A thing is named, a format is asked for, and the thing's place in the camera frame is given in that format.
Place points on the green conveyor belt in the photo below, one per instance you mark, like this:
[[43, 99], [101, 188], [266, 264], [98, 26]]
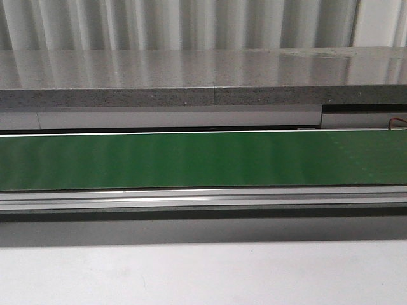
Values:
[[214, 159]]

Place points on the grey stone counter slab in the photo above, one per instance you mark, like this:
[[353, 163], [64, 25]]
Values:
[[179, 78]]

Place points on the white corrugated curtain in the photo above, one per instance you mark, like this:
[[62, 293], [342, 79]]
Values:
[[200, 25]]

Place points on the aluminium conveyor side rail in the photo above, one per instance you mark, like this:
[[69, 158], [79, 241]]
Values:
[[212, 197]]

